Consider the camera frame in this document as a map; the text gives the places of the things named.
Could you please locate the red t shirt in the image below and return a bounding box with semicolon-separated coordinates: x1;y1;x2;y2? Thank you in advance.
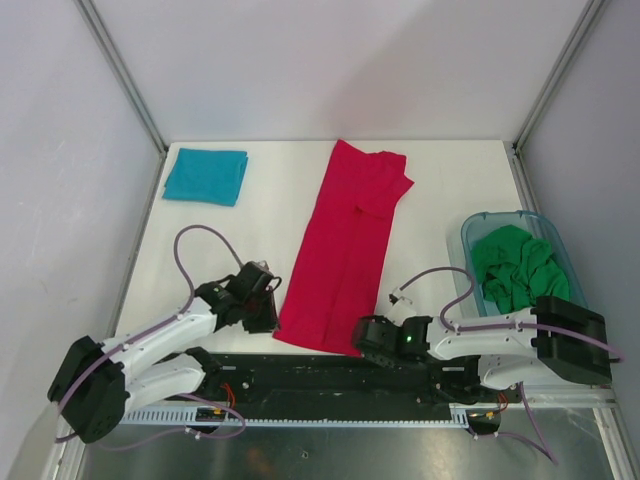
274;140;414;357

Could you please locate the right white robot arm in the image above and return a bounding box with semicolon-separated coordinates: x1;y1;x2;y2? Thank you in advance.
352;296;618;401

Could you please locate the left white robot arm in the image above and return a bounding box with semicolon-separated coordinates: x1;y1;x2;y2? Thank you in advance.
47;261;282;444

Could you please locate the folded teal t shirt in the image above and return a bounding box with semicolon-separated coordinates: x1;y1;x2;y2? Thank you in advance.
162;148;248;207

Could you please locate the green t shirt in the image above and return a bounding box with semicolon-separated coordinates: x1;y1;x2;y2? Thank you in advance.
471;225;571;314

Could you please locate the translucent blue plastic bin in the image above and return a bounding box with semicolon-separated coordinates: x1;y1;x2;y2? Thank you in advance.
461;211;587;316

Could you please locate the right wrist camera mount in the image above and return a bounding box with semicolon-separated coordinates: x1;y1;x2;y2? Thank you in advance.
386;287;416;326

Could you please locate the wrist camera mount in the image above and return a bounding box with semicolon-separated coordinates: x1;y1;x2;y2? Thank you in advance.
254;260;270;271
386;287;416;326

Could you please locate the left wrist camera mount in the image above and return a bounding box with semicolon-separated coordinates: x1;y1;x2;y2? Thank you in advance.
254;260;270;271

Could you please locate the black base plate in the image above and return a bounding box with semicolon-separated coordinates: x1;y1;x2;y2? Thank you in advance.
163;352;521;407

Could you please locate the white slotted cable duct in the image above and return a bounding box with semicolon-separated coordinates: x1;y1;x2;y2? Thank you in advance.
120;404;469;429

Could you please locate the left aluminium frame post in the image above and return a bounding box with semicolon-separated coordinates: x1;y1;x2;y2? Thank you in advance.
73;0;168;155

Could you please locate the aluminium frame post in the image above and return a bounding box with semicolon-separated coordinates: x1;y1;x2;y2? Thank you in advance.
73;0;168;155
512;0;611;152

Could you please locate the right aluminium frame post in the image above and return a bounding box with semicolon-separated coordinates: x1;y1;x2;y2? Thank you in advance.
512;0;611;152

